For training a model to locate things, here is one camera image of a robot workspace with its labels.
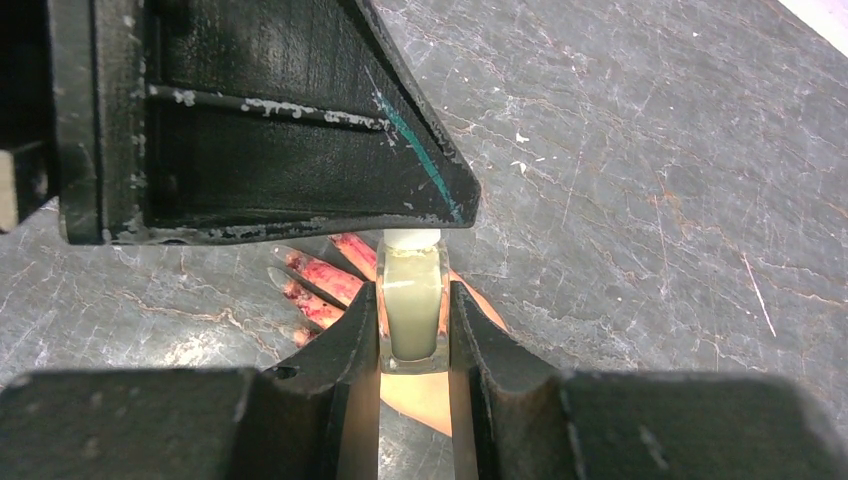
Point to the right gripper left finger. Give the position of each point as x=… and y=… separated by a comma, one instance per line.
x=181, y=423

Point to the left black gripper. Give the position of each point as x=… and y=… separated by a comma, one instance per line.
x=29, y=166

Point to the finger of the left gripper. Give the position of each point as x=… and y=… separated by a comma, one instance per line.
x=234, y=122

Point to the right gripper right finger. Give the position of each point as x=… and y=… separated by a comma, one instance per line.
x=515, y=416

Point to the nail polish bottle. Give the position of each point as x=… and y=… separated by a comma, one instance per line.
x=413, y=297

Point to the grey nail polish cap brush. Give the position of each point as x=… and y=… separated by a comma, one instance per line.
x=411, y=239

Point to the mannequin hand with painted nails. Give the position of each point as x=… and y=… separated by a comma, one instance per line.
x=334, y=378

